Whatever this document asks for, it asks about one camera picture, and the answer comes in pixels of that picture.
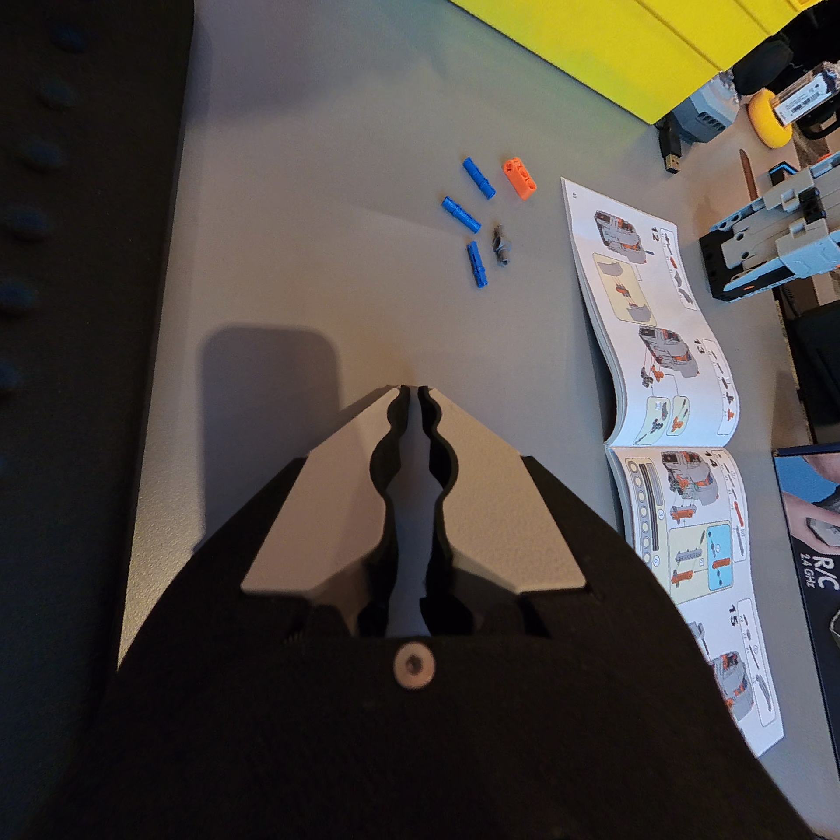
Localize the partly built toy robot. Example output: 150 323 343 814
697 150 840 304

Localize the yellow ring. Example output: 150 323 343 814
747 88 796 150

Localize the black usb dongle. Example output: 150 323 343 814
654 113 685 177

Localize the grey desk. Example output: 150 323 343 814
115 0 840 840

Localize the orange connector brick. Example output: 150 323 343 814
502 157 538 200

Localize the white instruction booklet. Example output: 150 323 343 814
560 176 786 760

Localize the blue toy robot box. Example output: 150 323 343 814
772 445 840 746

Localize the yellow plastic bin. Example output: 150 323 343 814
448 0 829 126

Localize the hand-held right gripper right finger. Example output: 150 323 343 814
417 385 588 637

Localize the grey battery box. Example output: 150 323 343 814
669 84 742 147

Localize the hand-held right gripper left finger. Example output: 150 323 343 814
239 385 412 637

